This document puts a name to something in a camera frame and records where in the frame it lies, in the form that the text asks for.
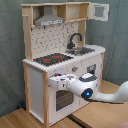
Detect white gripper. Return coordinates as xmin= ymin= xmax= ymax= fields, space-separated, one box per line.
xmin=49 ymin=74 xmax=78 ymax=90

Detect white microwave door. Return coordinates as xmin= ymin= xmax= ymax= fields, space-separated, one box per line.
xmin=88 ymin=3 xmax=109 ymax=21

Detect wooden toy kitchen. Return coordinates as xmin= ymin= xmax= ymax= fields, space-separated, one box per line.
xmin=22 ymin=2 xmax=105 ymax=128

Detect oven door with window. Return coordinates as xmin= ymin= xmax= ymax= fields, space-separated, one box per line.
xmin=56 ymin=90 xmax=73 ymax=111

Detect right stove knob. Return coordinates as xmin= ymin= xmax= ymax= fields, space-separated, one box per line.
xmin=72 ymin=66 xmax=78 ymax=72

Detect black stovetop red burners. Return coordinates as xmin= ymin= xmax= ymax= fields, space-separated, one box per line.
xmin=34 ymin=53 xmax=70 ymax=66

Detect grey toy sink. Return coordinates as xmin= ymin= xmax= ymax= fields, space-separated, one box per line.
xmin=66 ymin=47 xmax=94 ymax=56

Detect fridge door with dispenser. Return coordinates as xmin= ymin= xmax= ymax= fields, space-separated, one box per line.
xmin=79 ymin=54 xmax=103 ymax=108

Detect black toy faucet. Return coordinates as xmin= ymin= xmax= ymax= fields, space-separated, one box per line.
xmin=66 ymin=32 xmax=83 ymax=50

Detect grey range hood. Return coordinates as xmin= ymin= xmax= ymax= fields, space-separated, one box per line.
xmin=35 ymin=5 xmax=64 ymax=27

